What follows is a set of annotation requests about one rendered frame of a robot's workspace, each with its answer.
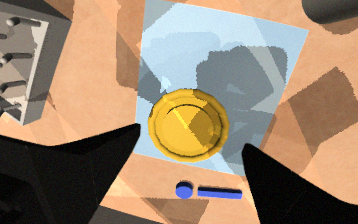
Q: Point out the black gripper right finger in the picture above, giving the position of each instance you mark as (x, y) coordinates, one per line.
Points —
(281, 196)

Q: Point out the light blue flat mat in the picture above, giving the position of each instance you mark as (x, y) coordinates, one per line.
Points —
(244, 62)

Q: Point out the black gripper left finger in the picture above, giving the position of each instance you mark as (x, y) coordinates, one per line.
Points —
(70, 179)

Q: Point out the grey cylinder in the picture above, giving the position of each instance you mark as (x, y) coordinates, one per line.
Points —
(329, 11)

